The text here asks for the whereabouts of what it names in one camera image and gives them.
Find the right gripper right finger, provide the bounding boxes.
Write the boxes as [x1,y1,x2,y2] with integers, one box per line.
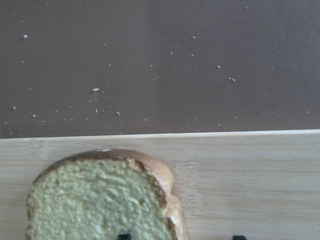
[232,235,246,240]

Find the bread slice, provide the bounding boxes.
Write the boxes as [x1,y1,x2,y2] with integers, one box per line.
[25,149,189,240]

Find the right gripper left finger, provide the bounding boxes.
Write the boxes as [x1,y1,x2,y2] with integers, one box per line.
[117,233,131,240]

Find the wooden cutting board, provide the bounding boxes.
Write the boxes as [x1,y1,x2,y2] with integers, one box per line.
[0,130,320,240]

